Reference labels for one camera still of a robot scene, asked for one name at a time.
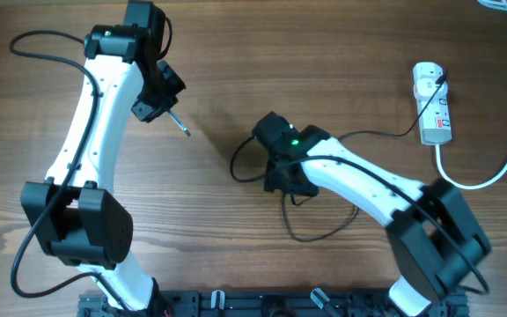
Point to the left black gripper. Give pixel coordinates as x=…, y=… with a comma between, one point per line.
x=143, y=112

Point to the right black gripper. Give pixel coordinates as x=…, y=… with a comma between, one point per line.
x=273, y=181

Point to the Galaxy S25 smartphone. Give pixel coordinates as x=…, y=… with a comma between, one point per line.
x=179, y=122

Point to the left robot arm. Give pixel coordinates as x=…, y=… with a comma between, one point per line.
x=73, y=213

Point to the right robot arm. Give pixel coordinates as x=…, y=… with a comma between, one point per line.
x=435, y=238

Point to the white USB charger plug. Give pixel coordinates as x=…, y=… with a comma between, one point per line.
x=425, y=88

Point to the white power strip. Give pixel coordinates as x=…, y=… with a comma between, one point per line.
x=434, y=117

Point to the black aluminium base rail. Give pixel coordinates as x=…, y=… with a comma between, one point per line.
x=356, y=302

